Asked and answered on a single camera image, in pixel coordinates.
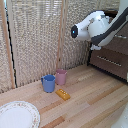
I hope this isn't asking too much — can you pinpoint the blue mug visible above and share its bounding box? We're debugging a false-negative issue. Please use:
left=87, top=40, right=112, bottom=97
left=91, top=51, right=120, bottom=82
left=40, top=74, right=57, bottom=94

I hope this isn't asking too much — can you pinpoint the yellow rectangular block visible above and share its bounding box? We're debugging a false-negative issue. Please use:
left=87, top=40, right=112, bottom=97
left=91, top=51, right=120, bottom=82
left=54, top=88, right=72, bottom=102

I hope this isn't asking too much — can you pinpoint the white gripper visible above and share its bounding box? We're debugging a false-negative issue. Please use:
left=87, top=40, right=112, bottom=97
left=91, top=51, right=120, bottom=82
left=89, top=43, right=103, bottom=52

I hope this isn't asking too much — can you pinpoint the beige bamboo screen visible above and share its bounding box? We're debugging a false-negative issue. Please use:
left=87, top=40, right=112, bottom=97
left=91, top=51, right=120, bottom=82
left=0, top=0, right=128, bottom=94

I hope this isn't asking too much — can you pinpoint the pink mug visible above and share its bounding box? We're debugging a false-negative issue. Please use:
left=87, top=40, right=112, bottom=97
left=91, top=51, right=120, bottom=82
left=54, top=68, right=68, bottom=86

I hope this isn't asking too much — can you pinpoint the dark brown wooden dresser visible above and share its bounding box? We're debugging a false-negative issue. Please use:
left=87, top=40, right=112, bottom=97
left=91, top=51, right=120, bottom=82
left=87, top=8, right=128, bottom=83

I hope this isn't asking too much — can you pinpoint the thin black pole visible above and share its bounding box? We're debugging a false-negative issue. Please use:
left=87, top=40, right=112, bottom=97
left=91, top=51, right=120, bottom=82
left=5, top=0, right=18, bottom=89

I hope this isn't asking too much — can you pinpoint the white patterned plate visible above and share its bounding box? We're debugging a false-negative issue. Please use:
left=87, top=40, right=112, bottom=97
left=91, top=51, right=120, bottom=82
left=0, top=100, right=41, bottom=128

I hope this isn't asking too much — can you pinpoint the silver bar drawer handle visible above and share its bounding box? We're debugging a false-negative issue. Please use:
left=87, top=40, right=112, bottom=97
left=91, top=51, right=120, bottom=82
left=96, top=55, right=122, bottom=67

